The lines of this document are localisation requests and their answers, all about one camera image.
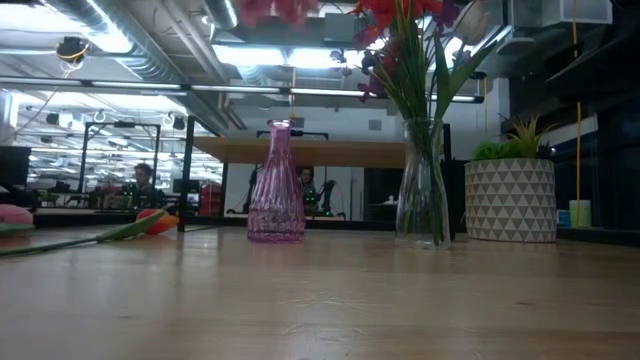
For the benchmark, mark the pink ribbed glass vase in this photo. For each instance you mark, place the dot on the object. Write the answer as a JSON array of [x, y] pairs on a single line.
[[276, 190]]

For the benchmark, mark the purple artificial flower bunch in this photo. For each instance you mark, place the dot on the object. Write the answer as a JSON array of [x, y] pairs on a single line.
[[370, 90]]

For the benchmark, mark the clear glass vase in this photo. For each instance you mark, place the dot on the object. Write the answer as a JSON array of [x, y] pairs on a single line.
[[422, 200]]

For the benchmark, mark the red artificial flower bunch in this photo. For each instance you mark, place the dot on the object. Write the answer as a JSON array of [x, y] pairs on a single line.
[[395, 30]]

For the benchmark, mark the orange artificial tulip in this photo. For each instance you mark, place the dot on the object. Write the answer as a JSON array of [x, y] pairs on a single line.
[[157, 222]]

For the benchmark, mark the pink artificial flower bunch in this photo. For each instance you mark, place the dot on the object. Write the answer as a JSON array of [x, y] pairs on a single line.
[[275, 9]]

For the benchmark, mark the white artificial tulip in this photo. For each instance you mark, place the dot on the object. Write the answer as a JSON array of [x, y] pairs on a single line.
[[475, 22]]

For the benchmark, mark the black background robot arm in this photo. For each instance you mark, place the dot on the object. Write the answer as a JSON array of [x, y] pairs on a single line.
[[325, 195]]

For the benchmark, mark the person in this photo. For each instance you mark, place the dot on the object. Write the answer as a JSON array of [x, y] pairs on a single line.
[[142, 180], [306, 182]]

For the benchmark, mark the red background cabinet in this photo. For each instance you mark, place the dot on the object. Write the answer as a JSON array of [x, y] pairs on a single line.
[[211, 199]]

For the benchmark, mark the long LED light bar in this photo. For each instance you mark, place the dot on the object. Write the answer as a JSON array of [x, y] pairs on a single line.
[[240, 89]]

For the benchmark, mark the potted plant triangle-patterned pot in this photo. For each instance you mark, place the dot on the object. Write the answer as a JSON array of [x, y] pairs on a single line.
[[510, 200]]

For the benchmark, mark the small blue container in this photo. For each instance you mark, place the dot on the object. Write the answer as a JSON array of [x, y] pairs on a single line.
[[563, 218]]

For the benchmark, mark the pale green cup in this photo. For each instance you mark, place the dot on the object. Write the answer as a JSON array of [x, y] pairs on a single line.
[[580, 214]]

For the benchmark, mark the black monitor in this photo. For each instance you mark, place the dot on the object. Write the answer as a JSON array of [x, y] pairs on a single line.
[[14, 165]]

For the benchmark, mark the wooden shelf black frame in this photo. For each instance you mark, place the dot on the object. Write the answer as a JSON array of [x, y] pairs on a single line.
[[325, 152]]

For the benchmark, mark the black background camera bar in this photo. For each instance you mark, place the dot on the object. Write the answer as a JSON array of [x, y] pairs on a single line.
[[310, 133]]

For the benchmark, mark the grey wall vent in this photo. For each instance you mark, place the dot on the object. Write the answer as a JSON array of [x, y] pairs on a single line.
[[375, 125]]

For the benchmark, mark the silver ventilation duct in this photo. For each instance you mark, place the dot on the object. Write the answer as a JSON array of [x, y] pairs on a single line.
[[222, 12]]

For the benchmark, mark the black background rig frame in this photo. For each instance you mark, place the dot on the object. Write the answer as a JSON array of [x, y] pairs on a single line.
[[120, 125]]

